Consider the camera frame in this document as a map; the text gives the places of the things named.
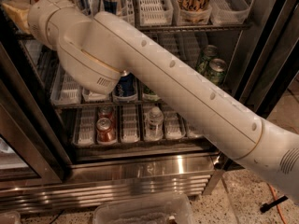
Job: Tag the clear plastic bin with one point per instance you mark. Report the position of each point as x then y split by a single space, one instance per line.
153 209

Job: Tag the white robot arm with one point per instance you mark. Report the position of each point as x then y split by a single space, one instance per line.
95 51

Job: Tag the front red soda can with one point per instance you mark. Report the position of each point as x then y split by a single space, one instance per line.
105 131

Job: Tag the red soda can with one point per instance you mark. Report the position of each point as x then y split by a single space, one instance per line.
106 112
105 131

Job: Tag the right front green can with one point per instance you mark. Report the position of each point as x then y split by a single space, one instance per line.
215 71

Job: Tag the front green soda can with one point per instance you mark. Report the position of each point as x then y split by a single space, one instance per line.
148 91

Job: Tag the front blue pepsi can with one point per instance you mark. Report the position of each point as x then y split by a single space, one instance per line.
126 86

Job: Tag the black stand leg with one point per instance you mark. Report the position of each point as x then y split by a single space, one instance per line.
267 206

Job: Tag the rear red soda can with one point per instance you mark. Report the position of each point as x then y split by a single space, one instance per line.
106 112

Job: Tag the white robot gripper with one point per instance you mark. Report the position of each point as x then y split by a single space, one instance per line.
36 21

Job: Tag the clear water bottle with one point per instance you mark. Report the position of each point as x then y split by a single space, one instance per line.
154 124

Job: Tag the right rear green can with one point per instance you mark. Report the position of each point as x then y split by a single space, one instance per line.
207 54

